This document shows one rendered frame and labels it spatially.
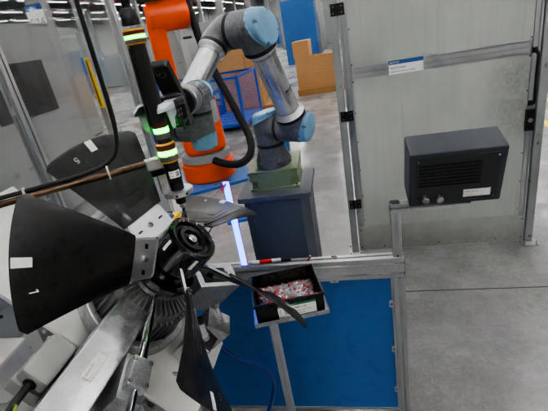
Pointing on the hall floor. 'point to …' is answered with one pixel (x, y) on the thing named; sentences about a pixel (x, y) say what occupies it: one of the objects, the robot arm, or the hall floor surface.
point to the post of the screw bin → (282, 367)
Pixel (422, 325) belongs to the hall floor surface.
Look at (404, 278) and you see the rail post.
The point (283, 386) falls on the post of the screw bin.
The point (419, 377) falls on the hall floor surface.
